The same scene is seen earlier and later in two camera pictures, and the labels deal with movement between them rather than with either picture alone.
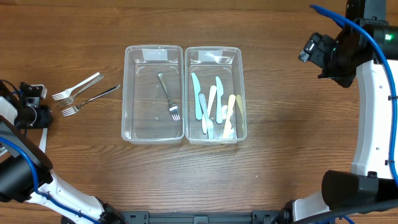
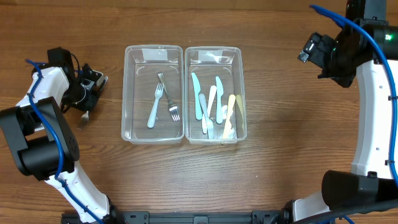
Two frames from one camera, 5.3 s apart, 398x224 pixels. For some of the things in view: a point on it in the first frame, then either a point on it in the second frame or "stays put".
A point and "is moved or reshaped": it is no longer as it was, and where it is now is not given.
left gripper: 43,116 -> 86,101
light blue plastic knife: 198,114 stays put
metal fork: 173,107 stays put
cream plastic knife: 227,134 stays put
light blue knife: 219,93 stays put
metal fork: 66,102 is moved or reshaped
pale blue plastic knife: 210,128 stays put
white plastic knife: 211,101 stays put
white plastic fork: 43,142 is moved or reshaped
